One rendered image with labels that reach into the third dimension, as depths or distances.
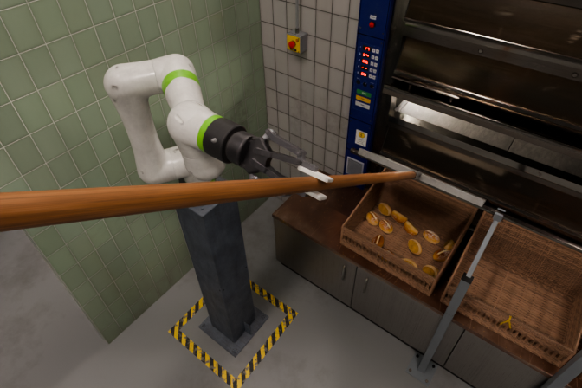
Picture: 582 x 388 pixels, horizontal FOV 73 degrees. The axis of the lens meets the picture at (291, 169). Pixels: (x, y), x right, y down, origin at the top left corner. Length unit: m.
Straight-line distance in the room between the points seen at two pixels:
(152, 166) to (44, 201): 1.22
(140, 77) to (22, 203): 1.01
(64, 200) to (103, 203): 0.04
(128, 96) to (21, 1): 0.56
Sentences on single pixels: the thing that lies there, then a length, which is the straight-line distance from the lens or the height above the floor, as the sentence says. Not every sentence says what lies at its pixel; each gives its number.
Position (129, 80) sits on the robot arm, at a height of 1.82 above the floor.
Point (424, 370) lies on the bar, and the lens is 2.64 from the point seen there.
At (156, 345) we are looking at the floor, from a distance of 2.80.
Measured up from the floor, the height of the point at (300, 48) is 1.45.
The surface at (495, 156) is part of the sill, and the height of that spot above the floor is 1.17.
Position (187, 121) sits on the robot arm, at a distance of 0.92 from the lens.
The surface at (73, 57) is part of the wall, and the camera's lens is 1.86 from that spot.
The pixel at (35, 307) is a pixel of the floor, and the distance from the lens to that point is 3.28.
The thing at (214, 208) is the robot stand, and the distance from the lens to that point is 1.73.
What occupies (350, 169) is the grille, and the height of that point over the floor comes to 0.71.
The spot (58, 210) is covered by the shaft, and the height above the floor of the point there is 2.19.
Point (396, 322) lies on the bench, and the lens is 2.51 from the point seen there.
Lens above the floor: 2.43
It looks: 42 degrees down
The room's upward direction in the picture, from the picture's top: 1 degrees counter-clockwise
